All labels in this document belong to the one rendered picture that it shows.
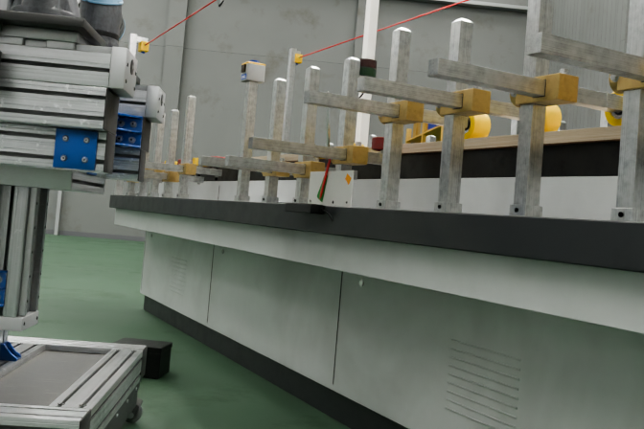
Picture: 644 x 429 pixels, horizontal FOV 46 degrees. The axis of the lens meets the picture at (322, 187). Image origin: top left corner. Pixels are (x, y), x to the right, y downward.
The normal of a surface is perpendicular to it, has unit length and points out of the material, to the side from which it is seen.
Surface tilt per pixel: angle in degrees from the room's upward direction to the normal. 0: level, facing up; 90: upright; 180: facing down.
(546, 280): 90
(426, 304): 90
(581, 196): 90
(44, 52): 90
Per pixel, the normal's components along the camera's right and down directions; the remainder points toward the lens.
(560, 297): -0.88, -0.09
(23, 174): 0.07, -0.04
